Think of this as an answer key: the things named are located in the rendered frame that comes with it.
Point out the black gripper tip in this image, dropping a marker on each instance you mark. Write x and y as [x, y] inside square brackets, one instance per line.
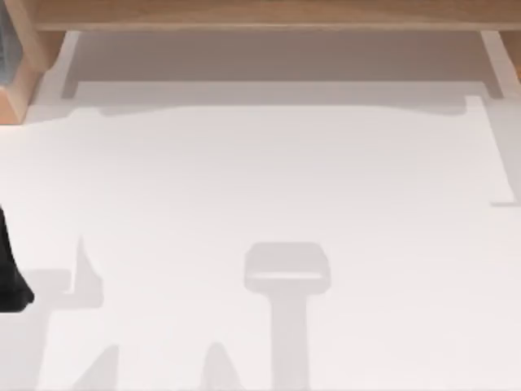
[10, 281]

